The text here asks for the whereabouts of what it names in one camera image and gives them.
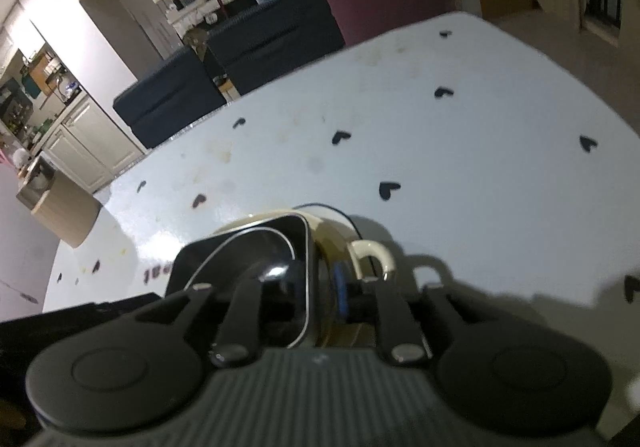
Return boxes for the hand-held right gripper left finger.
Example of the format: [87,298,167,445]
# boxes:
[134,277,264,368]

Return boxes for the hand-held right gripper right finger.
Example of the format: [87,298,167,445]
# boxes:
[333,264,482,364]

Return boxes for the cream bowl with handles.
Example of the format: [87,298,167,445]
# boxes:
[220,204,397,349]

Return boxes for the white kitchen cabinet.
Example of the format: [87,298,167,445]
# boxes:
[35,94,146,194]

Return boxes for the beige electric kettle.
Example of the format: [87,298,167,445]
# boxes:
[15,154,103,249]

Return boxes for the square steel container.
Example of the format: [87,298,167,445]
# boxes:
[165,214,317,349]

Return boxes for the scattered black heart stickers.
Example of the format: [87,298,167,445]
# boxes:
[55,29,640,305]

